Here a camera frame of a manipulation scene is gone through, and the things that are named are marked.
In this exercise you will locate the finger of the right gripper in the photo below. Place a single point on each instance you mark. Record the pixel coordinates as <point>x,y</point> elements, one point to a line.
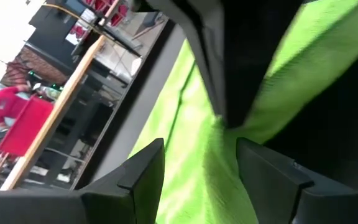
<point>244,46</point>

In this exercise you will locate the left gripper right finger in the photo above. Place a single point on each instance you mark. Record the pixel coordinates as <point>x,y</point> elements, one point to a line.
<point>269,186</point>

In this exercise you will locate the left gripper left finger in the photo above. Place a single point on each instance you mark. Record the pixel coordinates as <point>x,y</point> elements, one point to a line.
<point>141,186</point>

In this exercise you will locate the green microfiber towel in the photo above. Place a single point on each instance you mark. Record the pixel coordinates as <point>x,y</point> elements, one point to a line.
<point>197,155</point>

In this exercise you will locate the wooden table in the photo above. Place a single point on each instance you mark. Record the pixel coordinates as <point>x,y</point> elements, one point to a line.
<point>57,109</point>

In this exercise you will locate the red plastic bin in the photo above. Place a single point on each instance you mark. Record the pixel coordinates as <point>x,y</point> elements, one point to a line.
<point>26,127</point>

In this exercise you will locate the red stacked bins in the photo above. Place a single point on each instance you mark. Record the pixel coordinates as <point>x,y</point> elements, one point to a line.
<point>117,12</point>

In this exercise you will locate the person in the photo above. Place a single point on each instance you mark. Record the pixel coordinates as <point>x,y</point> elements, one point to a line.
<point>8,105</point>

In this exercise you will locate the brown patterned fabric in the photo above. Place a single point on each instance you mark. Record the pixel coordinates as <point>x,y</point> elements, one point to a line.
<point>39,67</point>

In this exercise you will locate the black monitor cart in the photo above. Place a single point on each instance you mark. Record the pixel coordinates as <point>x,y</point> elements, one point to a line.
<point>57,34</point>

